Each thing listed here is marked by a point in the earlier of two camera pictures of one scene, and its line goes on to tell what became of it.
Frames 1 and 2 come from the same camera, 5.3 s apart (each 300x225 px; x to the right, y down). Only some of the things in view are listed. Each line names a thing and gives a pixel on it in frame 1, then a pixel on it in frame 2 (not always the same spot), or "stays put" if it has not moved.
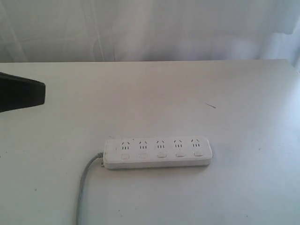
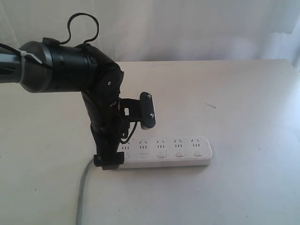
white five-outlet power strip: [123, 153] stays put
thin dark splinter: [210, 105] stays put
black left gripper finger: [17, 93] → [100, 161]
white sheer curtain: [128, 30] stays put
